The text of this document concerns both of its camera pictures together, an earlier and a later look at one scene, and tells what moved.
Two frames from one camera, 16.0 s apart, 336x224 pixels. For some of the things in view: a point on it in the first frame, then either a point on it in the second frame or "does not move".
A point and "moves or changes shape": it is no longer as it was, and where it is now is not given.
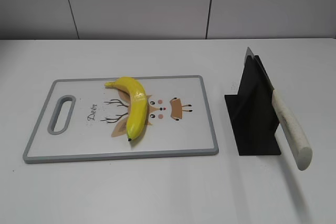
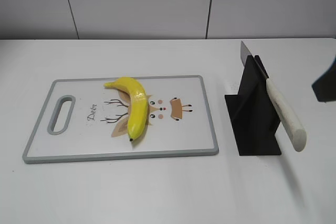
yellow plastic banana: (138, 107) does not move
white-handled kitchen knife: (292, 132) moves or changes shape
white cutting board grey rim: (84, 119) does not move
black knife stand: (252, 112) does not move
